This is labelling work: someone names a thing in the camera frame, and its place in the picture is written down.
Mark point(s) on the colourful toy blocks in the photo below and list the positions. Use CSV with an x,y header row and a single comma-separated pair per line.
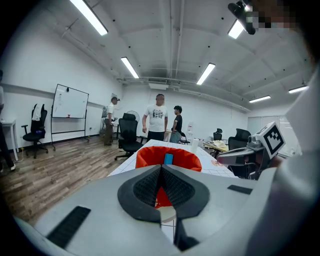
x,y
168,159

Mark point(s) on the person's head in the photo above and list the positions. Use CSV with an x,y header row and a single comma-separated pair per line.
x,y
272,17

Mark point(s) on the white garment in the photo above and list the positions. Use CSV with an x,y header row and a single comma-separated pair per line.
x,y
37,112

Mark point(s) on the person's right forearm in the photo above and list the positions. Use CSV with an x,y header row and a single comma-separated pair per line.
x,y
277,161

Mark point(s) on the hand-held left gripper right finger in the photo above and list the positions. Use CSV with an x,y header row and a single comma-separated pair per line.
x,y
212,200

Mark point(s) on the white cylinder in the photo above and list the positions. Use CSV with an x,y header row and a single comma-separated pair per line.
x,y
195,145

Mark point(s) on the black head-worn camera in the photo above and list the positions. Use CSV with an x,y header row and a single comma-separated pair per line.
x,y
241,15

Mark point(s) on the white grid table mat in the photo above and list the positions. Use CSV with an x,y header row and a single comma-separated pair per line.
x,y
212,165

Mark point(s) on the white rolling whiteboard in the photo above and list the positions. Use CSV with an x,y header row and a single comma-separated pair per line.
x,y
70,102

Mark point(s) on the white side table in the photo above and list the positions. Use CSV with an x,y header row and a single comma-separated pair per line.
x,y
8,123

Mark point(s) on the light wooden table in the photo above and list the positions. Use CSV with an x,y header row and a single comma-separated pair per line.
x,y
216,147

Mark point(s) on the orange fabric storage basket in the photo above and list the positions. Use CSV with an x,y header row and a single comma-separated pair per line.
x,y
150,157

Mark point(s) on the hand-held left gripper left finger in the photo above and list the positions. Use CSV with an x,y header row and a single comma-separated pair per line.
x,y
100,212

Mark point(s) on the small black chair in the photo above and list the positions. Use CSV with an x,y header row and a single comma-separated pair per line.
x,y
184,140

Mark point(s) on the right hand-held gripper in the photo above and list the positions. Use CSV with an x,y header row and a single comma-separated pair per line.
x,y
271,140

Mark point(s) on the ceiling strip light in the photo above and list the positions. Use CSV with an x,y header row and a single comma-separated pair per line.
x,y
205,73
260,99
298,89
130,67
88,16
235,29

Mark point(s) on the black mesh office chair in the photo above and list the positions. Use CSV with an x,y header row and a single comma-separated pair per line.
x,y
218,135
128,135
36,136
240,140

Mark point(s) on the white ceiling air conditioner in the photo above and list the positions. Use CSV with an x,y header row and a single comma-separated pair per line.
x,y
158,86

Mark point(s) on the standing fan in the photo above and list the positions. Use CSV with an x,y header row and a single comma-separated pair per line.
x,y
133,115

